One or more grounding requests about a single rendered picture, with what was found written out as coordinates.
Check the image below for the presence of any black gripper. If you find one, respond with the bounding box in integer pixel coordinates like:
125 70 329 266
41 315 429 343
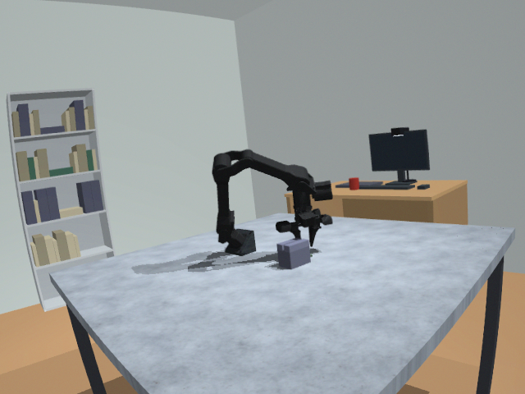
276 202 333 247

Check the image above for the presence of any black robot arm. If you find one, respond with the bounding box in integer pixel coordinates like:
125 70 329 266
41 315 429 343
212 149 333 250

